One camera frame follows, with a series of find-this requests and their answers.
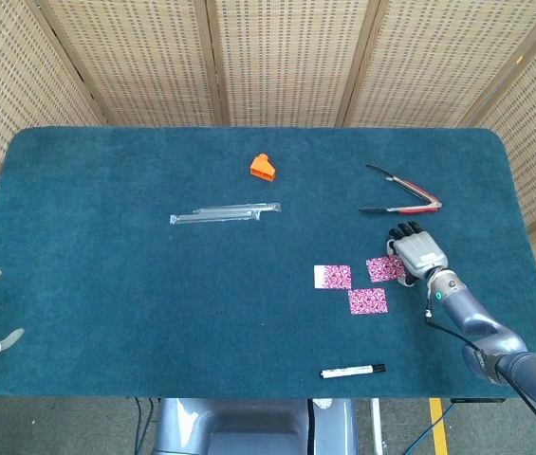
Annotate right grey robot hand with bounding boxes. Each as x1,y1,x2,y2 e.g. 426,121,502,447
385,220,449,288

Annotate pink patterned card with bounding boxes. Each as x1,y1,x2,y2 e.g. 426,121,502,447
313,264,353,290
347,287,389,317
365,255,406,284

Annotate white black marker pen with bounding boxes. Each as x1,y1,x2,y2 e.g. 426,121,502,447
320,363,386,380

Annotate blue plush table cover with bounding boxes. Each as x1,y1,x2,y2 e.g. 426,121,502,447
0,126,536,399

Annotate yellow floor tape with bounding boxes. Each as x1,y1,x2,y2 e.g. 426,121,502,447
428,397,450,455

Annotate orange plastic block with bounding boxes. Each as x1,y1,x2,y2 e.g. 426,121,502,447
249,153,277,182

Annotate clear wrapped plastic straw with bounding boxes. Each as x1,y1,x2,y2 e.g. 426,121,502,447
169,211,262,227
193,201,282,214

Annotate blue-grey robot torso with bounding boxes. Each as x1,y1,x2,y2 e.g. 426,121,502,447
153,397,359,455

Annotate red-handled metal tongs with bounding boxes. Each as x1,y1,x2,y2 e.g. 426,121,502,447
359,164,443,216

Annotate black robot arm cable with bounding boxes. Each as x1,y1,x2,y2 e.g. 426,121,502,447
423,307,536,449

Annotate blue floor cable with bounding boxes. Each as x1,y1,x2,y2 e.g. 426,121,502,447
409,402,456,455
133,396,156,455

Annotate white metal post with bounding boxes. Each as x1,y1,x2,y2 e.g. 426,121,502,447
370,397,383,455

